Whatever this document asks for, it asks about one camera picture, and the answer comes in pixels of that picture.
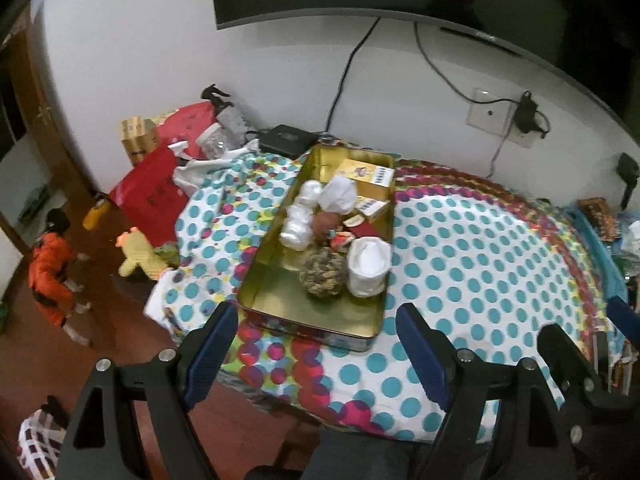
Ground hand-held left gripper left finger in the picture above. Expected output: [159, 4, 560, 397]
[59, 302, 238, 480]

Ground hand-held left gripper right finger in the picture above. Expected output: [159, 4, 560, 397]
[395, 302, 581, 480]

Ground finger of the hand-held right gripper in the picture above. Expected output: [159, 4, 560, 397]
[607, 296, 640, 348]
[537, 324, 600, 402]

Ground gold tin box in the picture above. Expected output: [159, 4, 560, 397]
[236, 144, 397, 352]

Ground white cloth roll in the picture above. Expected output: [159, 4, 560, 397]
[320, 176, 361, 217]
[347, 237, 392, 299]

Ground camouflage cloth ball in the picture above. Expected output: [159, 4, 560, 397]
[298, 246, 349, 302]

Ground red small box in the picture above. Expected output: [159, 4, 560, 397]
[342, 214, 382, 242]

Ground orange-yellow barcode box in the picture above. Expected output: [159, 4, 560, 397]
[353, 198, 392, 222]

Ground brown cloth bundle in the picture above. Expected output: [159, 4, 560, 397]
[312, 210, 347, 242]

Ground yellow cartoon medicine box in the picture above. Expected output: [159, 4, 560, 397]
[333, 158, 395, 197]

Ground blue cloth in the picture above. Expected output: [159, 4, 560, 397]
[564, 204, 632, 307]

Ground clear plastic bag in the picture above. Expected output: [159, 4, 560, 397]
[612, 210, 640, 277]

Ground polka-dot tablecloth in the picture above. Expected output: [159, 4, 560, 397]
[144, 147, 632, 444]

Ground brown snack packet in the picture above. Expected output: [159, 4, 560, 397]
[578, 197, 619, 242]

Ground yellow plush toy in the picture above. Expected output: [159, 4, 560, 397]
[115, 227, 172, 282]

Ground red paper bag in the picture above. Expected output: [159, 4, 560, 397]
[108, 147, 194, 249]

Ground orange-suited doll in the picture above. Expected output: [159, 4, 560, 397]
[27, 208, 94, 349]

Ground yellow bottle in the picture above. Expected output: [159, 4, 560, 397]
[82, 192, 113, 232]

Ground white checked cloth bag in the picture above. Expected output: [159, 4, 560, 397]
[17, 395, 72, 480]

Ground black power adapter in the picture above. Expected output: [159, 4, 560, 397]
[514, 91, 551, 137]

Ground brown cardboard box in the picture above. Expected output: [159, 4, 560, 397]
[118, 116, 161, 167]

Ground black set-top box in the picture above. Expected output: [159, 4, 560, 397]
[257, 123, 319, 157]

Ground red cloth bag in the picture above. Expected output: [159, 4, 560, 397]
[154, 101, 222, 149]

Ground black-trigger spray bottle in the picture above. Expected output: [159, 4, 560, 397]
[200, 83, 249, 137]

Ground brown wooden door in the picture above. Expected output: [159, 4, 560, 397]
[0, 25, 102, 287]

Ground thin adapter cable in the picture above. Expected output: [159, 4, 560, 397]
[486, 132, 509, 177]

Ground white wall socket plate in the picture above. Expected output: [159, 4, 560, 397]
[466, 87, 539, 149]

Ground grey television cable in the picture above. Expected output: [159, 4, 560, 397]
[413, 21, 522, 107]

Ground dark hanging cable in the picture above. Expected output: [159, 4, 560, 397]
[324, 16, 382, 134]

